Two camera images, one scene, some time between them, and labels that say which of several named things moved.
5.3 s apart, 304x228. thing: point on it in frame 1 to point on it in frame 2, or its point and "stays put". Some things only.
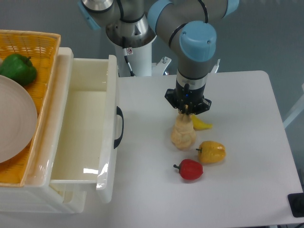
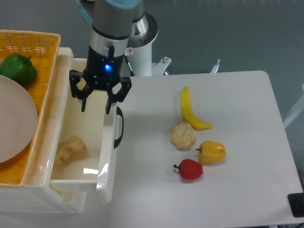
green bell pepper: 19,68 stays put
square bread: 184,123 to 70,149
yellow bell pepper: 211,152 stays put
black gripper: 187,100 to 101,71
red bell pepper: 189,169 stays put
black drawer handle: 118,141 stays put
